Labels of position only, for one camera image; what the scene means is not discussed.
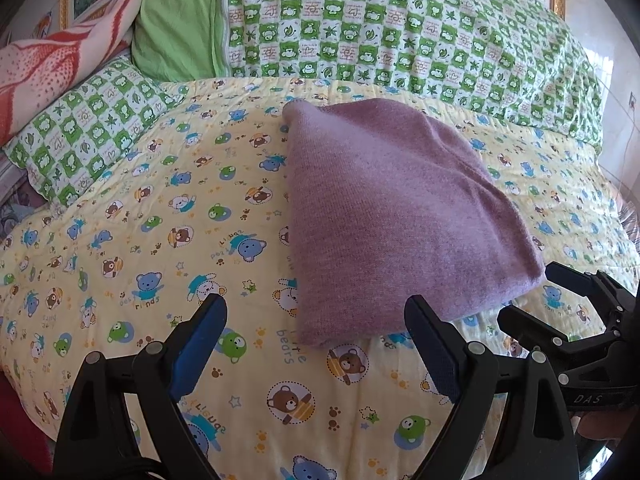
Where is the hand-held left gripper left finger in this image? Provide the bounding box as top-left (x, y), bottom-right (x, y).
top-left (52, 293), bottom-right (229, 480)

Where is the plain green pillow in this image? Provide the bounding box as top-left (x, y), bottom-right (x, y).
top-left (131, 0), bottom-right (236, 82)

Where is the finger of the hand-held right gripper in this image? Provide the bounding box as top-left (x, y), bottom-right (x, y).
top-left (545, 261), bottom-right (631, 322)
top-left (498, 304), bottom-right (624, 377)

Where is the green checkered pillow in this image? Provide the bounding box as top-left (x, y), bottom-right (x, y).
top-left (220, 0), bottom-right (608, 150)

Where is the person's right hand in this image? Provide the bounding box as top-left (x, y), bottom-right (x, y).
top-left (580, 407), bottom-right (632, 442)

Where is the dark red cloth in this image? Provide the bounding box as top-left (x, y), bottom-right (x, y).
top-left (0, 375), bottom-right (57, 477)

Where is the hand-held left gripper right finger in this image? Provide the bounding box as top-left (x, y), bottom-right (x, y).
top-left (403, 294), bottom-right (581, 480)

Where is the grey patterned cloth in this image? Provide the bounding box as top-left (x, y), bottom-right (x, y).
top-left (0, 157), bottom-right (48, 243)

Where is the purple knit sweater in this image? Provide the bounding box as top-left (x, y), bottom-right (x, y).
top-left (282, 100), bottom-right (546, 349)

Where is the green checked pillow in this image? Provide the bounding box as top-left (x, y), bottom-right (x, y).
top-left (4, 57), bottom-right (187, 209)

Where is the yellow bear-print blanket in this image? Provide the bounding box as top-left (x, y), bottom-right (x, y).
top-left (0, 77), bottom-right (640, 480)

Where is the red and white floral blanket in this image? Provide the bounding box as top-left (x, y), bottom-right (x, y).
top-left (0, 0), bottom-right (149, 149)

